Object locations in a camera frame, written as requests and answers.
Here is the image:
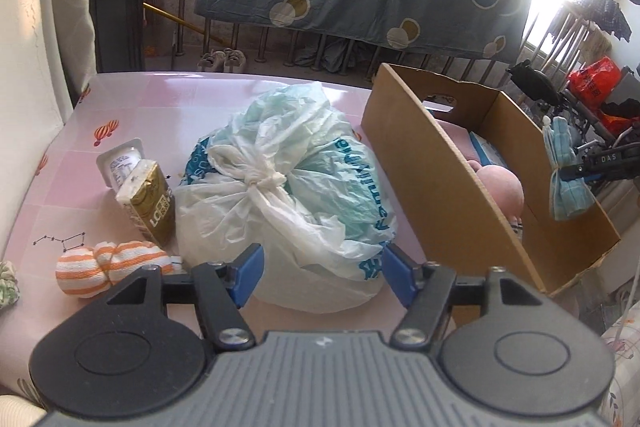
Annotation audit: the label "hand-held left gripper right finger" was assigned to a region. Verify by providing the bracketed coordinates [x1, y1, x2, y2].
[382, 243, 543, 352]

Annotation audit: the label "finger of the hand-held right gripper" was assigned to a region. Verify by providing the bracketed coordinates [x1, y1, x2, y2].
[559, 156, 588, 176]
[562, 171, 608, 186]

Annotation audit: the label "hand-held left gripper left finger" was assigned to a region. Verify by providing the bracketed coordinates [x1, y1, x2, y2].
[102, 243, 265, 352]

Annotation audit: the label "light blue cloth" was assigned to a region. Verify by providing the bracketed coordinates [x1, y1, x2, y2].
[541, 116, 597, 222]

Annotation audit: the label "cardboard box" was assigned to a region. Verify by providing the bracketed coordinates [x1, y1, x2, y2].
[361, 63, 622, 298]

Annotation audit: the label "white and green plastic bag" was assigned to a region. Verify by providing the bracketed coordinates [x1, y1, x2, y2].
[172, 82, 398, 314]

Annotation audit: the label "brown drink carton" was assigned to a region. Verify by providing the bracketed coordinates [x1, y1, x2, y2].
[115, 159, 177, 244]

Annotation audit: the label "white plastic cup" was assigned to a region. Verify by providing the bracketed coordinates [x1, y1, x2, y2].
[96, 138, 147, 190]

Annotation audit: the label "orange striped sock pair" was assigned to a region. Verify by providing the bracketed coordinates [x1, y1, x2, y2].
[55, 241, 182, 299]

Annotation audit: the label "green and white scrunchie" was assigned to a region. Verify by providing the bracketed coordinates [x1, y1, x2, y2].
[0, 260, 20, 308]

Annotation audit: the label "pink plush toy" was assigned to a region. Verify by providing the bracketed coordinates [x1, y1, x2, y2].
[467, 159, 526, 238]

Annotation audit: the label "black bicycle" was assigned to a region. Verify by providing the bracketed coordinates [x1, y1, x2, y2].
[506, 61, 640, 158]

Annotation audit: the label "folding drying rack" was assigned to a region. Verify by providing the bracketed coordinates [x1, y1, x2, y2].
[525, 2, 601, 78]

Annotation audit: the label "dark hanging clothes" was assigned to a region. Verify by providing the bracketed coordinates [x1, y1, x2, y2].
[575, 0, 633, 42]

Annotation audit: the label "floral print cloth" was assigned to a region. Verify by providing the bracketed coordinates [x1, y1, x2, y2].
[597, 314, 640, 427]

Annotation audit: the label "pink checked table cover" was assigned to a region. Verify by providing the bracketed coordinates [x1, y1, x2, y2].
[0, 72, 436, 408]

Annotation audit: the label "white sneaker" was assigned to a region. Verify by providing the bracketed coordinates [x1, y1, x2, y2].
[196, 49, 227, 72]
[222, 48, 247, 74]

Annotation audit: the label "grey-blue crumpled cloth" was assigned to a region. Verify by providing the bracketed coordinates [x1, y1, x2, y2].
[290, 34, 381, 75]

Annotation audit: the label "yellow pole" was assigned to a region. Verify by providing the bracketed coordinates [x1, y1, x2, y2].
[143, 3, 236, 50]

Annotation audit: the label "beige curtain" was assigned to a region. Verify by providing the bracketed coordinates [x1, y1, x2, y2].
[0, 0, 96, 128]

